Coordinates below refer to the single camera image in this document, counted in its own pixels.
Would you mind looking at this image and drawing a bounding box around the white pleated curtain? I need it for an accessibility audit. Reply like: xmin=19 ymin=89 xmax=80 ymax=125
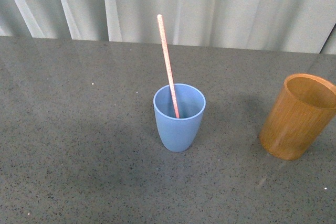
xmin=1 ymin=0 xmax=335 ymax=54

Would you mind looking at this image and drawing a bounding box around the blue plastic cup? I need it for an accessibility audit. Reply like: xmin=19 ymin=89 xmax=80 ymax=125
xmin=153 ymin=83 xmax=206 ymax=152

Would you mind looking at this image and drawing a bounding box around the pink chopstick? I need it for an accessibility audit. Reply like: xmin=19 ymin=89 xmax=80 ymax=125
xmin=156 ymin=14 xmax=180 ymax=119

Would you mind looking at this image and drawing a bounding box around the brown bamboo chopstick holder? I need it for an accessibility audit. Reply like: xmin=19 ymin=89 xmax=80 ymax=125
xmin=259 ymin=73 xmax=335 ymax=160

